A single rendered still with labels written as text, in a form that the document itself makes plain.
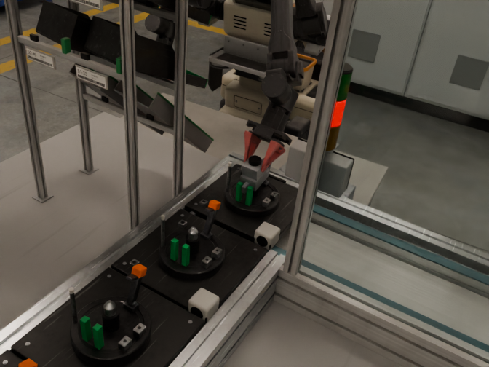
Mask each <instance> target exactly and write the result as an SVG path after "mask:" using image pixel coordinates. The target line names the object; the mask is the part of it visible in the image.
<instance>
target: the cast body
mask: <svg viewBox="0 0 489 367"><path fill-rule="evenodd" d="M262 164H263V159H261V158H260V157H259V156H256V155H254V156H253V155H251V156H250V157H249V158H248V159H247V160H246V161H245V162H244V164H243V165H242V175H241V176H240V182H242V183H244V185H243V186H242V193H243V194H245V193H246V192H247V187H248V186H252V187H254V188H253V191H256V190H257V189H258V188H259V186H260V185H261V184H262V183H263V182H264V181H265V180H266V179H267V178H268V176H269V168H267V169H266V170H265V171H264V172H261V167H262Z"/></svg>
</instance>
